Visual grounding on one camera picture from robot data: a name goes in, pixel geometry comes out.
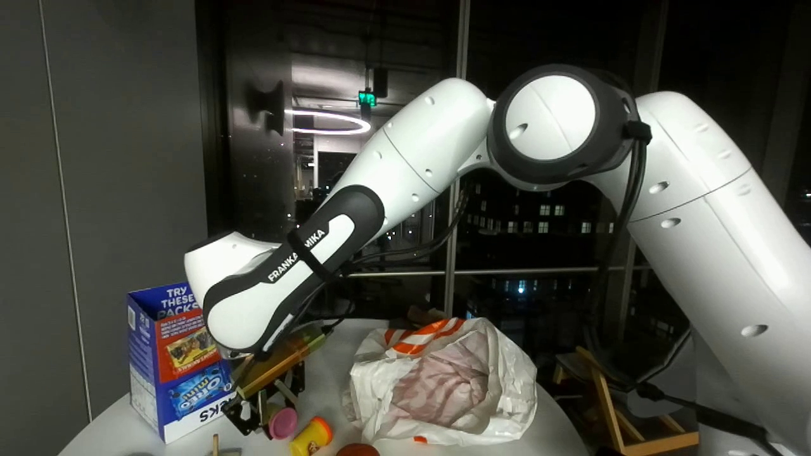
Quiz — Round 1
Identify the yellow container pink lid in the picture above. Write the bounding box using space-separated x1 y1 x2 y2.
267 405 301 443

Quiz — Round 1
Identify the white orange plastic bag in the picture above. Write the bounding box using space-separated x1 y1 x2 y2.
346 314 539 449

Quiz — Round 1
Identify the wooden folding stand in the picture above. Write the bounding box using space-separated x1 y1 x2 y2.
552 341 704 456

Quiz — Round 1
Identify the blue cardboard snack box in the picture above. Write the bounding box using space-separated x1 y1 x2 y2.
125 281 241 445

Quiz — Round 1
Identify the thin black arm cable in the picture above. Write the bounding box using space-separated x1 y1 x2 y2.
581 117 654 399

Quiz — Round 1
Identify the dark brown soft object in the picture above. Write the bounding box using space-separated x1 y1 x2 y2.
402 300 445 329

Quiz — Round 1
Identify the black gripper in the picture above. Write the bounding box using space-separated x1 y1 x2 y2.
222 389 280 438

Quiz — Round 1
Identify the ring ceiling light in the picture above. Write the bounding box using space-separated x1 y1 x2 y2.
284 107 375 136

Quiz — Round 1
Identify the horizontal window rail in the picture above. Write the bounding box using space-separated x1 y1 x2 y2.
344 264 654 281

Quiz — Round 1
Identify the round white table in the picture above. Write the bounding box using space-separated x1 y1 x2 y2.
57 314 592 456

